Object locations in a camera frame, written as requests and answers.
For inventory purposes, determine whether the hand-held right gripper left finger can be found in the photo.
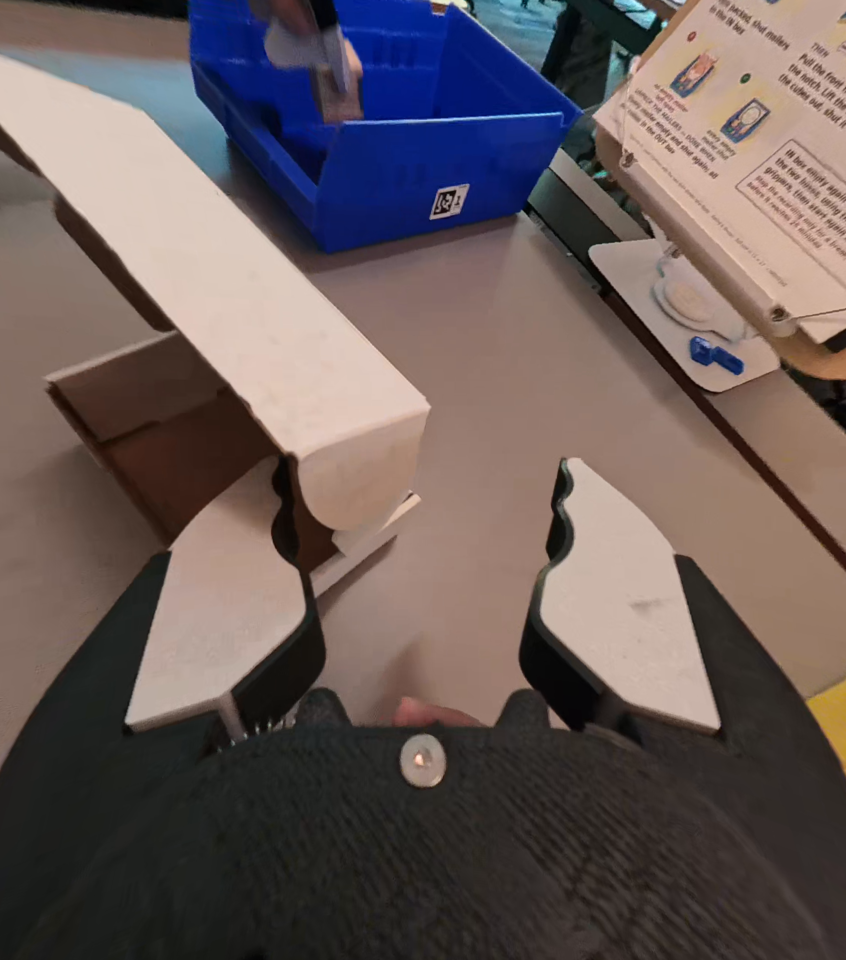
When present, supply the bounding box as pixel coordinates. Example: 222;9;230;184
125;453;328;744

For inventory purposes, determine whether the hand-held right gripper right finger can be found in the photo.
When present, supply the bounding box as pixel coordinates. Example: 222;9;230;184
518;456;722;736

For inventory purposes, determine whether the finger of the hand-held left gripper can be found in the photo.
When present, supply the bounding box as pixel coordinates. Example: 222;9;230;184
264;15;355;76

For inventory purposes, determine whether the blue plastic bin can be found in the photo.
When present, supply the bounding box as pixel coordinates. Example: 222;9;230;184
189;0;583;255

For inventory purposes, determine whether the white cardboard mailer box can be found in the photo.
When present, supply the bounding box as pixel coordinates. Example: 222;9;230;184
0;33;433;597

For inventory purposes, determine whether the person's right hand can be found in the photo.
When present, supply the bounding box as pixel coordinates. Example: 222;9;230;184
393;696;485;727

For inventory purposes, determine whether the white stand base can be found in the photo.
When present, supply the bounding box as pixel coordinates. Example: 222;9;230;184
589;238;781;393

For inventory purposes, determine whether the printed instruction sheet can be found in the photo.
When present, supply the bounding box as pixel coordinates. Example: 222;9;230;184
621;0;846;297

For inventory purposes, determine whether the black cable tray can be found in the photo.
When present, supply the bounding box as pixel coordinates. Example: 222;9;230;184
526;146;664;301

